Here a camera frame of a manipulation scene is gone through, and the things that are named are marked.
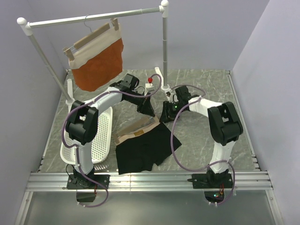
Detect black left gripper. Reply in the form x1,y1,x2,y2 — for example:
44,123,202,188
125,91,155,117

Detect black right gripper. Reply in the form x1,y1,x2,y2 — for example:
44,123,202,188
159,101,186,123

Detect black underwear beige waistband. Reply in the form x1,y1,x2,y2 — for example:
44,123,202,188
116,123,172,174

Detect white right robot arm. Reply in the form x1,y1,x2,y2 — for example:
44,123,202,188
160,85,243,188

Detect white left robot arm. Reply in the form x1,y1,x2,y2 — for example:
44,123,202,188
62,74,158,188

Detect white perforated plastic basket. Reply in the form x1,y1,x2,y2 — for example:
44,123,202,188
60,107,113,165

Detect orange shorts beige waistband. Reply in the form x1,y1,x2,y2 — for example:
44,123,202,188
68,24,124,92

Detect silver white clothes rack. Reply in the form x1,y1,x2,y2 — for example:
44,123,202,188
16,0,173,106

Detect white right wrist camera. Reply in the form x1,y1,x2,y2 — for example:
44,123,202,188
165,92,178,103

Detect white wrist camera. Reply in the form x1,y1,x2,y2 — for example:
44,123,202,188
144,77,155,96
165,92,178,103

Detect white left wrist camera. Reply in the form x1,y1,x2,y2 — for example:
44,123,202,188
144,77,155,96

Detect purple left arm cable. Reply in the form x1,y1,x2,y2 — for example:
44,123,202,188
61,74,162,208

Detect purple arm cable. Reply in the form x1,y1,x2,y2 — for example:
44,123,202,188
61,74,162,208
170,85,236,206

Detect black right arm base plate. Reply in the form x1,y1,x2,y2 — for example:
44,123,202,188
187,173,233,189

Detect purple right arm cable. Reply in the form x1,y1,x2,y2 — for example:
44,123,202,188
170,85,236,206

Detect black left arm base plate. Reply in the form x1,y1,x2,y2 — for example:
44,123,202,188
66,174,110,190

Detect aluminium front rail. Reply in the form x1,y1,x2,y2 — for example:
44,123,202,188
25,171,273,192

